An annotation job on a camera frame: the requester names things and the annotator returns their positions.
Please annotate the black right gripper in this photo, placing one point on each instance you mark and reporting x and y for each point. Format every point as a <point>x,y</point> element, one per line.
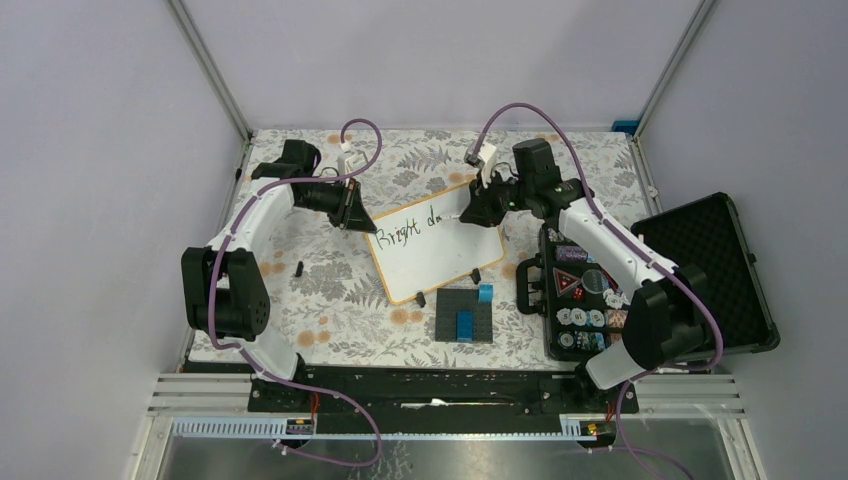
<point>481,210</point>

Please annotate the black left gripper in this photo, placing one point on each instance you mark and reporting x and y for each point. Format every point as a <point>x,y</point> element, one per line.
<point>351,213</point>

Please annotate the yellow framed whiteboard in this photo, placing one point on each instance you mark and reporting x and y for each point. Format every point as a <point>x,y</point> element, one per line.
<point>415,250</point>

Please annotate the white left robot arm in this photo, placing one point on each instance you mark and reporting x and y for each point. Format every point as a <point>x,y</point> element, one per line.
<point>224,290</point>

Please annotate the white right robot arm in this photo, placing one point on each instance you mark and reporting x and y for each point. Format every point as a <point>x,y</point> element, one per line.
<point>623,265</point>

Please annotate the black whiteboard clip foot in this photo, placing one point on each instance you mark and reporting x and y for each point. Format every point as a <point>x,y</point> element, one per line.
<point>420,299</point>
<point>475,276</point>

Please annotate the light blue toy brick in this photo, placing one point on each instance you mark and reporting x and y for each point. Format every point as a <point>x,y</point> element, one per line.
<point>485,293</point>

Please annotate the dark grey brick baseplate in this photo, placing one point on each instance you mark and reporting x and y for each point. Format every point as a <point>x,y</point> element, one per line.
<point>451,300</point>

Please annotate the black poker chip case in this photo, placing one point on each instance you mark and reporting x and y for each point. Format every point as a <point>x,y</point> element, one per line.
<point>585,312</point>

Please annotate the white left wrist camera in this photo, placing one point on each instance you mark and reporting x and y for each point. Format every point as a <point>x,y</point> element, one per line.
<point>351,161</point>

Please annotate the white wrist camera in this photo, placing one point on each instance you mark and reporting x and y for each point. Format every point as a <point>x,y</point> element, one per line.
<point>351,161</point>
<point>482,159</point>

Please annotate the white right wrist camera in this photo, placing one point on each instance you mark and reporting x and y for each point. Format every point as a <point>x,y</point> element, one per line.
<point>482,159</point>

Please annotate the blue corner bracket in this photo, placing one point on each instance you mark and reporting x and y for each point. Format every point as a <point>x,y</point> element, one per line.
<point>628,127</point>

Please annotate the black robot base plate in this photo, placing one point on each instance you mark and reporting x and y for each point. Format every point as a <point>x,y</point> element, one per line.
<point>489,400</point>

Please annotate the white slotted cable duct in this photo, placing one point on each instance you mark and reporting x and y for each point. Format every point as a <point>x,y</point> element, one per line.
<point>304,429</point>

